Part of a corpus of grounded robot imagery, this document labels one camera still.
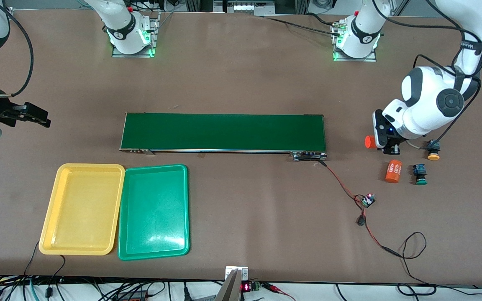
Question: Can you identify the green mushroom push button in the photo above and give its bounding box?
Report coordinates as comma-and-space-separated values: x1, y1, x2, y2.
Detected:
412, 164, 428, 186

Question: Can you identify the yellow mushroom push button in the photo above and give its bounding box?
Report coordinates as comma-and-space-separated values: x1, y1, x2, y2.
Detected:
427, 140, 441, 161

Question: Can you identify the yellow plastic tray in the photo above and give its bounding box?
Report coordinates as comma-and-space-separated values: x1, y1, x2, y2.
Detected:
38, 163, 126, 256

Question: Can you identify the green conveyor belt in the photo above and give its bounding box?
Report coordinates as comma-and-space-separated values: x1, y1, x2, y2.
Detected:
119, 112, 328, 162

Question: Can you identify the green plastic tray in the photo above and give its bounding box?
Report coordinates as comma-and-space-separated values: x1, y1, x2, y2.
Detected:
118, 164, 190, 261

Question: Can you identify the red clip lead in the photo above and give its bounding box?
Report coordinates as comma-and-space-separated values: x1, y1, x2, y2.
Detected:
262, 283, 296, 301

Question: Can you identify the silver rack with light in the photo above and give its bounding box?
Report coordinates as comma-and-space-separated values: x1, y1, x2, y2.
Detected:
214, 0, 276, 16

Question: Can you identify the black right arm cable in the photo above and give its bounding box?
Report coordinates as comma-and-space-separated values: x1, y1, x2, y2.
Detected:
0, 0, 34, 99

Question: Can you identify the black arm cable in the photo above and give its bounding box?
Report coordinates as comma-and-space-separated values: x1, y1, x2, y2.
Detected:
371, 0, 482, 147
0, 0, 34, 99

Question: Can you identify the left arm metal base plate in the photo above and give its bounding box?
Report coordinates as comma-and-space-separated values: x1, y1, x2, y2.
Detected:
331, 20, 378, 63

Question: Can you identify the red and black wire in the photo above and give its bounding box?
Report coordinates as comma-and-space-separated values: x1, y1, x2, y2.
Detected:
317, 160, 401, 257

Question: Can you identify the thin black looped cable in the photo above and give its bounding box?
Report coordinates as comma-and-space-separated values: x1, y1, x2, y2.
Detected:
397, 232, 438, 295

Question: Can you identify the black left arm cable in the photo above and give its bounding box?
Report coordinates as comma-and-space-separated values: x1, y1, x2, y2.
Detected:
371, 0, 482, 147

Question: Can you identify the thin black table cable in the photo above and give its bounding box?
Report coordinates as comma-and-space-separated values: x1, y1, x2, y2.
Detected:
45, 254, 66, 298
23, 241, 41, 276

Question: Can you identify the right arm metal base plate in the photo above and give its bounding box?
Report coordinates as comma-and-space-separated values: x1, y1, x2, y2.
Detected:
111, 12, 160, 58

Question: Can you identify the black base power cable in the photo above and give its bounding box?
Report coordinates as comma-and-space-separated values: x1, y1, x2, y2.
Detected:
264, 13, 342, 37

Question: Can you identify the silver bracket plate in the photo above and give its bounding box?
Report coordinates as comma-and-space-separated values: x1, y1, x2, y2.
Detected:
225, 266, 249, 281

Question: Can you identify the grey metal mount bar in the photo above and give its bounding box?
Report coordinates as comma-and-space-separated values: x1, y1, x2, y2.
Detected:
215, 269, 242, 301

